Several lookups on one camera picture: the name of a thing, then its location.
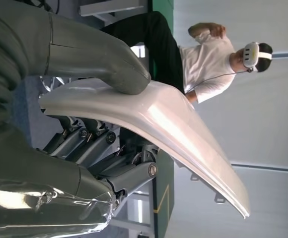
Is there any person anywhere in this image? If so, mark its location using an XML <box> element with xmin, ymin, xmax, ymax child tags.
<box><xmin>101</xmin><ymin>11</ymin><xmax>274</xmax><ymax>105</ymax></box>

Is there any white VR headset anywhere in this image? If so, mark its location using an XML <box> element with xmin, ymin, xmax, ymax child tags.
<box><xmin>243</xmin><ymin>42</ymin><xmax>273</xmax><ymax>73</ymax></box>

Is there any thin headset cable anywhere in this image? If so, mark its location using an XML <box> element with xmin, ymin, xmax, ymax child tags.
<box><xmin>185</xmin><ymin>69</ymin><xmax>249</xmax><ymax>94</ymax></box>

